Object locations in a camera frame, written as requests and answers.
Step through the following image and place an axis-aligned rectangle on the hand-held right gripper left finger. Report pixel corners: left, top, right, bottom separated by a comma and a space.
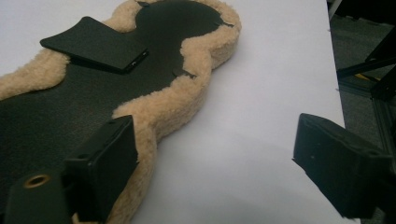
62, 114, 139, 223

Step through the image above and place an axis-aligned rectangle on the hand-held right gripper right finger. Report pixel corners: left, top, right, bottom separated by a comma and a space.
291, 112, 395, 219

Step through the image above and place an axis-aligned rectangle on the tan plush photo frame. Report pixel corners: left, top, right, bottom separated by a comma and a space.
0, 0, 243, 224

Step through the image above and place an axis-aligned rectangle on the white table cover board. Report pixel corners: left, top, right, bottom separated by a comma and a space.
0, 0, 362, 224

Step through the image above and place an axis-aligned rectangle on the black metal stand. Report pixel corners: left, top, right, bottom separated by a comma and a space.
335, 26, 396, 102

